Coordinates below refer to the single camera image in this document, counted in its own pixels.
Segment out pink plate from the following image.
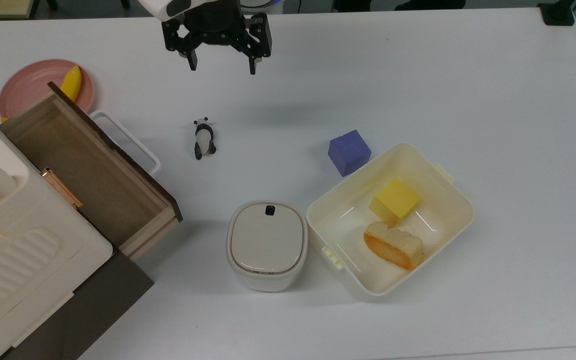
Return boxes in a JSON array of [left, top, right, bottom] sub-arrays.
[[0, 59, 95, 123]]

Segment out yellow toy banana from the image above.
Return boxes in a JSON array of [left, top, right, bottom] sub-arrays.
[[1, 65, 83, 124]]

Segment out small white lidded bin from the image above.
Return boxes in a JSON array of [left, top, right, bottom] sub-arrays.
[[226, 200, 309, 293]]

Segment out black clamp mount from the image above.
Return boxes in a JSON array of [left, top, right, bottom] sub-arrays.
[[538, 0, 576, 27]]

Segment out wooden drawer with dark front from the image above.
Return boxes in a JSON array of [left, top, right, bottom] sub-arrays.
[[0, 81, 184, 262]]

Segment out yellow cube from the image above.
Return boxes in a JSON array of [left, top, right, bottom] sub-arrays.
[[369, 178, 422, 227]]

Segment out copper latch strip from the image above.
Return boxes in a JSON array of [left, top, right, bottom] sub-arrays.
[[40, 167, 83, 210]]

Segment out cream open plastic container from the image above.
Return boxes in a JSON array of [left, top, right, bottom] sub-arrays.
[[306, 143, 475, 297]]

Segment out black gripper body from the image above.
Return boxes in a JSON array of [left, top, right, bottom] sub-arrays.
[[180, 0, 252, 48]]

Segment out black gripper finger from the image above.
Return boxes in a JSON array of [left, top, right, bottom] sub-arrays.
[[238, 13, 273, 76], [161, 20, 199, 71]]

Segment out black and white panda toy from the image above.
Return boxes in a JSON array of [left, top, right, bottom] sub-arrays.
[[192, 117, 217, 161]]

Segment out toy bread slice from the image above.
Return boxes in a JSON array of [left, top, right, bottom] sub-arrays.
[[363, 221, 425, 271]]

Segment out purple cube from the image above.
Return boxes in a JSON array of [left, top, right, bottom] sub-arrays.
[[328, 129, 372, 177]]

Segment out cream plastic storage box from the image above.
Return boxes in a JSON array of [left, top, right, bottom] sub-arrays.
[[0, 100, 114, 360]]

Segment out white drawer handle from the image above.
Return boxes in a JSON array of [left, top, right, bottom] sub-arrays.
[[89, 110, 162, 177]]

